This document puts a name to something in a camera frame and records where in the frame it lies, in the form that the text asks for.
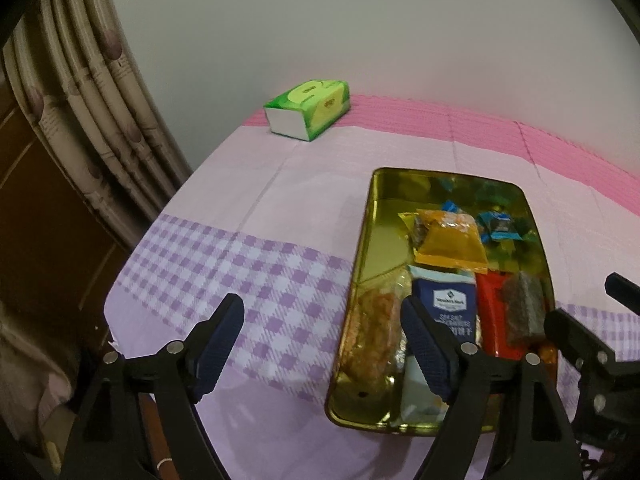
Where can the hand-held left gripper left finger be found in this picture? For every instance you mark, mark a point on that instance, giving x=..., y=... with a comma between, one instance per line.
x=215, y=352

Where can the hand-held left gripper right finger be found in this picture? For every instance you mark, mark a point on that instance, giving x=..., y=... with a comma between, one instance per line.
x=427, y=357

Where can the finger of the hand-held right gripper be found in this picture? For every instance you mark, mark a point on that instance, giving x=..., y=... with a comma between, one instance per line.
x=625, y=292
x=575, y=337

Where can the small orange snack packet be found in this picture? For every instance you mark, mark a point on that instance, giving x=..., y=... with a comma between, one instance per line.
x=549, y=352

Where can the dark green seaweed packet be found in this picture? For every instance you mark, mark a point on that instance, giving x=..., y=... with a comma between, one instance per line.
x=525, y=307

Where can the navy cracker packet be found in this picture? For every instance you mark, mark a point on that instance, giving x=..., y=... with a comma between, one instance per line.
x=450, y=300

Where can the clear packet of fried snack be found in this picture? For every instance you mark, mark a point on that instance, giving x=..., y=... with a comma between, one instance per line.
x=375, y=325

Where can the red snack packet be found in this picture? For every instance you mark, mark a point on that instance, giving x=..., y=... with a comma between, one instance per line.
x=492, y=315

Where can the yellow snack packet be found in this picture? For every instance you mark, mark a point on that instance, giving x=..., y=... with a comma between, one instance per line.
x=450, y=237

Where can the gold rectangular tin box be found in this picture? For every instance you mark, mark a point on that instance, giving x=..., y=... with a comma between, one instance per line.
x=385, y=240

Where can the blue candy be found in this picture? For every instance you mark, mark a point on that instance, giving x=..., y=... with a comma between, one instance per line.
x=500, y=227
x=451, y=206

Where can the pink purple checkered bed sheet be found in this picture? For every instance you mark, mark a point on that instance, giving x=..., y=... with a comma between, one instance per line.
x=280, y=210

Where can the beige cloth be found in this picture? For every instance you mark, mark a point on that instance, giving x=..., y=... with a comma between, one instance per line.
x=30, y=375

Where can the brown wooden cabinet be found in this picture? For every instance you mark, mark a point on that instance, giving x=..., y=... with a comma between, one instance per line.
x=40, y=220

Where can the green tissue pack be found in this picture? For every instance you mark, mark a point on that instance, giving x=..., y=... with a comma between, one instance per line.
x=307, y=107

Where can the beige patterned curtain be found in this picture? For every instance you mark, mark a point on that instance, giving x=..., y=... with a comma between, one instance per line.
x=90, y=100

